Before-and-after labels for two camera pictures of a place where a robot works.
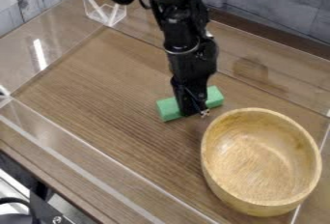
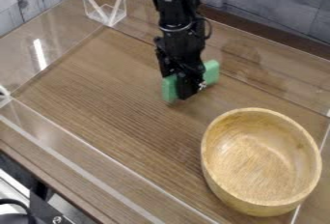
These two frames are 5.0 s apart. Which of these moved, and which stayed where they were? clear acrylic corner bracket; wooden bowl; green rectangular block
Moved: green rectangular block
Stayed: wooden bowl; clear acrylic corner bracket
